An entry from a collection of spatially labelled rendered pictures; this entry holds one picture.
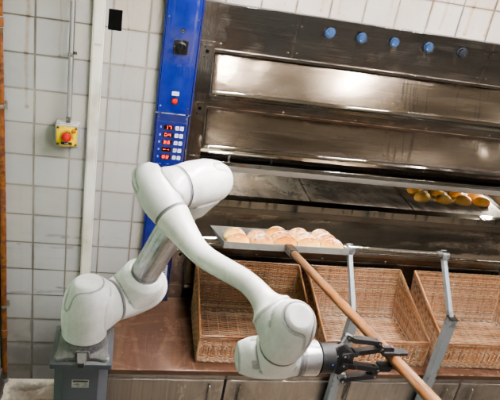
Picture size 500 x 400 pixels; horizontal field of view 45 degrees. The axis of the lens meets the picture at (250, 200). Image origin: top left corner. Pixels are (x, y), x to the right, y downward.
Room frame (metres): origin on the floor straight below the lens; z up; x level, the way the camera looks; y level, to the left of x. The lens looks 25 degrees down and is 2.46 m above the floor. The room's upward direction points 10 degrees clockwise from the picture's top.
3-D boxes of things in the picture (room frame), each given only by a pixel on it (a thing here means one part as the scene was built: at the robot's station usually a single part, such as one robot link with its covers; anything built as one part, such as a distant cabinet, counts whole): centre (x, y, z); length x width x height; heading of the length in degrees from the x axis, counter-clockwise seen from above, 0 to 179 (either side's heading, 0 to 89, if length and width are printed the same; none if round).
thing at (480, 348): (2.72, -1.28, 0.72); 0.56 x 0.49 x 0.28; 103
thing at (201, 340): (2.44, -0.10, 0.72); 0.56 x 0.49 x 0.28; 102
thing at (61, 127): (2.45, 0.84, 1.46); 0.10 x 0.07 x 0.10; 103
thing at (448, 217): (2.86, -0.60, 1.16); 1.80 x 0.06 x 0.04; 103
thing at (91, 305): (1.66, 0.48, 1.17); 0.18 x 0.16 x 0.22; 139
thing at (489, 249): (2.84, -0.60, 1.02); 1.79 x 0.11 x 0.19; 103
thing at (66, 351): (1.64, 0.48, 1.03); 0.22 x 0.18 x 0.06; 14
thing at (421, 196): (3.40, -1.07, 1.21); 0.61 x 0.48 x 0.06; 13
